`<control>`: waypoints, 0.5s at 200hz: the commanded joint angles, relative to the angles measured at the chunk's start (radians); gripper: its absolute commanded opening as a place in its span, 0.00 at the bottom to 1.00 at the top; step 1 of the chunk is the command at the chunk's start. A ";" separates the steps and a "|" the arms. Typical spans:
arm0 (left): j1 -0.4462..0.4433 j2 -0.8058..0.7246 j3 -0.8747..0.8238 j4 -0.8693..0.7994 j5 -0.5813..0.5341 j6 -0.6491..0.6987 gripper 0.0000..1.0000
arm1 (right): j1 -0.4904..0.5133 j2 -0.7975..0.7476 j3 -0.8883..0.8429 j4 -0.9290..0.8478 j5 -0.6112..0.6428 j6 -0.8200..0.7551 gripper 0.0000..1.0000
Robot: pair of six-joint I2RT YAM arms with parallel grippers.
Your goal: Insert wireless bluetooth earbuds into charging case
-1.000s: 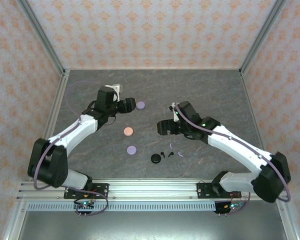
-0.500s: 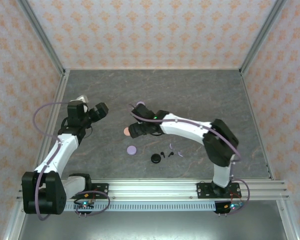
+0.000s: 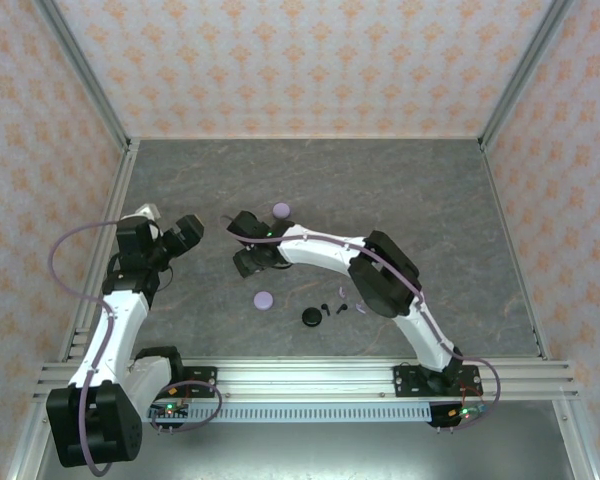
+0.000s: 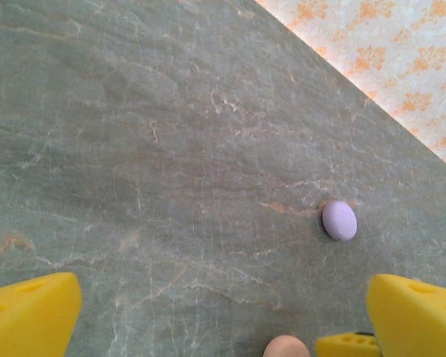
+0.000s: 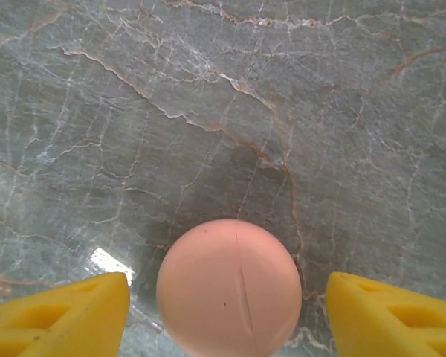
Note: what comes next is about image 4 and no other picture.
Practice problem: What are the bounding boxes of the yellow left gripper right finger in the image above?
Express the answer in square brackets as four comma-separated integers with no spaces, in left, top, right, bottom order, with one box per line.
[366,274,446,357]

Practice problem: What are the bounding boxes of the purple round earbud case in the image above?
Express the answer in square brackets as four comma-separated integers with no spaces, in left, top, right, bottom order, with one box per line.
[322,200,358,242]

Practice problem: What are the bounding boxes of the pink round earbud case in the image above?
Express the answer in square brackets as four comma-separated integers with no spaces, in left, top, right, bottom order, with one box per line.
[262,334,311,357]

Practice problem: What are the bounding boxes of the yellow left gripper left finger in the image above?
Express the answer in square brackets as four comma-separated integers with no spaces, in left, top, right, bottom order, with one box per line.
[0,271,83,357]

